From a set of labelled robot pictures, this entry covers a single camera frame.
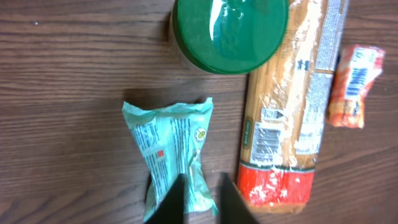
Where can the teal snack packet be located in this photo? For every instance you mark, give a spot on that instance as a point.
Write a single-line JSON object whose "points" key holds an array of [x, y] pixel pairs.
{"points": [[170, 140]]}

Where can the green lid jar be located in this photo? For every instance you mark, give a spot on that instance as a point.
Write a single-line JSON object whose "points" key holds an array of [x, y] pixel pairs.
{"points": [[227, 37]]}

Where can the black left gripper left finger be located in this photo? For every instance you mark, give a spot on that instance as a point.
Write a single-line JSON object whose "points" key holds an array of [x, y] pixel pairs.
{"points": [[171, 209]]}

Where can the orange spaghetti package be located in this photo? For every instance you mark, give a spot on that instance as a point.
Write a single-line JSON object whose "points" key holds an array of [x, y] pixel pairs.
{"points": [[286, 108]]}

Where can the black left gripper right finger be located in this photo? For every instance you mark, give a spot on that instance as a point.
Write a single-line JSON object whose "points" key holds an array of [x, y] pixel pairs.
{"points": [[233, 210]]}

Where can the small orange snack packet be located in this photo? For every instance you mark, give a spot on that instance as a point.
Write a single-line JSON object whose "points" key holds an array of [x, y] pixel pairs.
{"points": [[357, 70]]}

